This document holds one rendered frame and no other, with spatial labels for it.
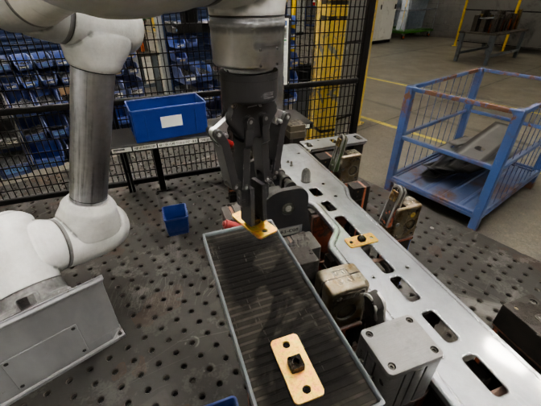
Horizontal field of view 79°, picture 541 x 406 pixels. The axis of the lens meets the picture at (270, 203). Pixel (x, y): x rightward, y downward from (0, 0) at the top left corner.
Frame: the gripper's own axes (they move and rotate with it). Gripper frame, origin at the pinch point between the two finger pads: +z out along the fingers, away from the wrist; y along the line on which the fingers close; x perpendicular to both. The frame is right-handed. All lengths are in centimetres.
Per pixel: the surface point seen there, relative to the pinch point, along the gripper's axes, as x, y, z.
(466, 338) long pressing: -29.6, 26.9, 26.1
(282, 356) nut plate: -18.6, -9.2, 10.0
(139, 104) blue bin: 108, 18, 11
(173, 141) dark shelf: 88, 22, 23
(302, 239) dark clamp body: 4.0, 15.8, 18.2
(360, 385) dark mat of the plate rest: -26.8, -4.3, 10.3
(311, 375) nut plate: -22.6, -8.1, 10.0
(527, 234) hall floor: -4, 248, 125
